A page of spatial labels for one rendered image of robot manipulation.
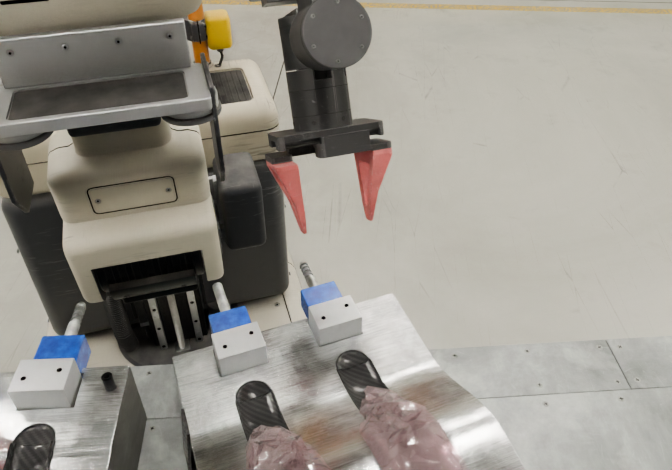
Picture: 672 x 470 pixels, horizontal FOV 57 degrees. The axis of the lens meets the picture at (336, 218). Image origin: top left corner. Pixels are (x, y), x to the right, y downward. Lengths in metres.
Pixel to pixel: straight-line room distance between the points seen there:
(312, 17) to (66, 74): 0.41
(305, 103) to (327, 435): 0.30
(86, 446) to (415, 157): 2.08
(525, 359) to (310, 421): 0.28
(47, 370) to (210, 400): 0.15
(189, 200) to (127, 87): 0.24
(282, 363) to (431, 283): 1.34
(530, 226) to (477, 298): 0.42
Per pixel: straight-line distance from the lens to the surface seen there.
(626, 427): 0.76
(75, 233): 0.98
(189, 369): 0.68
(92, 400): 0.64
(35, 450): 0.64
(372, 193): 0.61
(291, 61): 0.58
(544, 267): 2.12
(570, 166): 2.63
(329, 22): 0.51
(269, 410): 0.65
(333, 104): 0.58
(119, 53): 0.82
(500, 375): 0.76
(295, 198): 0.58
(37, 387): 0.64
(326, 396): 0.65
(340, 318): 0.68
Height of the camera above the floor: 1.39
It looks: 39 degrees down
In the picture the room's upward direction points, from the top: straight up
